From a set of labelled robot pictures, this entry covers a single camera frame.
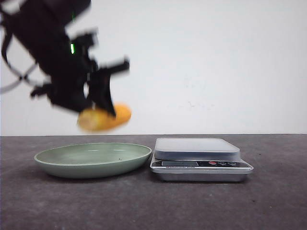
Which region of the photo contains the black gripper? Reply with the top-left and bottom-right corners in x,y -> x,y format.
30,32 -> 130,117

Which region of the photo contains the yellow corn cob piece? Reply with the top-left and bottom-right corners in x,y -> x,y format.
77,103 -> 132,132

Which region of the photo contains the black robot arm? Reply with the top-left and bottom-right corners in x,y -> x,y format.
0,0 -> 130,116

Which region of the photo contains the green shallow plate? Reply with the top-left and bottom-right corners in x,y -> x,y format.
34,143 -> 152,179

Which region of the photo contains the silver digital kitchen scale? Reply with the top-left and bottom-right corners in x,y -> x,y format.
150,138 -> 254,182

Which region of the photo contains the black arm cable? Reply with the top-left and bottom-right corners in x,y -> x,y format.
0,31 -> 52,93

